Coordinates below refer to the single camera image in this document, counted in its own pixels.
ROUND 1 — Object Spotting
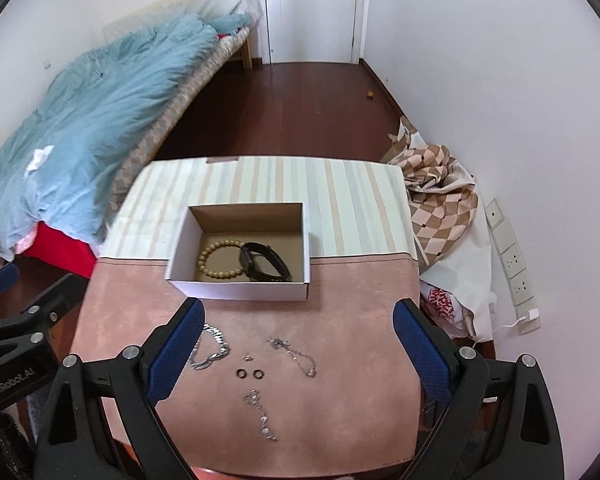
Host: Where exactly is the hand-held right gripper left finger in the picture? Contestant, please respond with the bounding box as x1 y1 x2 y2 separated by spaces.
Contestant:
32 296 206 480

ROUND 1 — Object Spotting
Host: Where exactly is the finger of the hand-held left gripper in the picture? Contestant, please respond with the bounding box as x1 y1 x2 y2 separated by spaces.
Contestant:
0 262 21 307
0 272 89 357

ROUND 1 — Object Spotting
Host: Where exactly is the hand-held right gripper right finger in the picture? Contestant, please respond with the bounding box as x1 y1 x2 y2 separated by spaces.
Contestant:
392 297 566 480

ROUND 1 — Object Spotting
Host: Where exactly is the thick silver chain bracelet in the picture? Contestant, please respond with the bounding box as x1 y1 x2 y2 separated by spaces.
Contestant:
189 324 231 371

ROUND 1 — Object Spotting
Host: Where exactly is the white cardboard box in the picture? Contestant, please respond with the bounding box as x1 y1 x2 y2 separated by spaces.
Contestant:
165 202 312 302

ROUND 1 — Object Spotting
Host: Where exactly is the silver gemstone bracelet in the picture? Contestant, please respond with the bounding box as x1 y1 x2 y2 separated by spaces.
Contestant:
244 388 279 442

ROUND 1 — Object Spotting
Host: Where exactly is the thin silver chain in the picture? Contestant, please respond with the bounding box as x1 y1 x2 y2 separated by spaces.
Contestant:
266 336 318 378

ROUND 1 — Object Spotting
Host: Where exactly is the red and white bag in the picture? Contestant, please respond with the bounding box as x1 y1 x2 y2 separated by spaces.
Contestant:
422 285 478 338

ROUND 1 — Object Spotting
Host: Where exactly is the red sheet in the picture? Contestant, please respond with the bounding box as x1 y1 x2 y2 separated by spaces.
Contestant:
15 222 98 279

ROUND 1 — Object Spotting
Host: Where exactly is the white paper sheet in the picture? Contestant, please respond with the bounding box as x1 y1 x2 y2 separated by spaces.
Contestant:
420 220 496 336

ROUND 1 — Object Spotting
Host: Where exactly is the black smart band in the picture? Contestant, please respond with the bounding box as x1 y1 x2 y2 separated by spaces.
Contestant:
238 242 293 282

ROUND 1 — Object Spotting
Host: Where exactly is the white tissue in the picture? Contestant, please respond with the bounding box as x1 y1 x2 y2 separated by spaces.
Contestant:
24 145 55 176

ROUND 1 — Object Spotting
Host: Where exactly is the brown checkered cloth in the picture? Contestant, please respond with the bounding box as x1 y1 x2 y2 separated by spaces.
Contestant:
385 142 481 266

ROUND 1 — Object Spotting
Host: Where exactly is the striped cloth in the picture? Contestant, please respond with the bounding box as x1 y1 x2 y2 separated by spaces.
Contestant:
100 156 418 261

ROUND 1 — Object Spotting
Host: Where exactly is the light blue blanket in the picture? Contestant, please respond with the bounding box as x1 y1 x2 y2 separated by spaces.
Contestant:
0 12 218 261

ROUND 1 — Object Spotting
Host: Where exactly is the bed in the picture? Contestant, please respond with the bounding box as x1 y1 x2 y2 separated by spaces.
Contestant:
0 0 261 281

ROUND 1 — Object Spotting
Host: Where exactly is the teal pillow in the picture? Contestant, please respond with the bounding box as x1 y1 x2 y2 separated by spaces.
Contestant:
214 12 253 36

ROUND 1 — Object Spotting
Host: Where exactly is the white door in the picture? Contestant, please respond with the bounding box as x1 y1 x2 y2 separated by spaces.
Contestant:
262 0 361 66

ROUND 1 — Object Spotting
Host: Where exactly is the white cable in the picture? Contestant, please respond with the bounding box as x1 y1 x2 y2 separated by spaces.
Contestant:
472 317 523 346

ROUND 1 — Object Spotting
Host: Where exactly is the wooden bead bracelet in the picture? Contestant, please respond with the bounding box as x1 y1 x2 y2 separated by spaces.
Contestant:
197 240 246 281

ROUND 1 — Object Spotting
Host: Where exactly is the white wall socket strip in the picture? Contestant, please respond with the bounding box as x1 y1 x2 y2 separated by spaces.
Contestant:
484 197 541 333

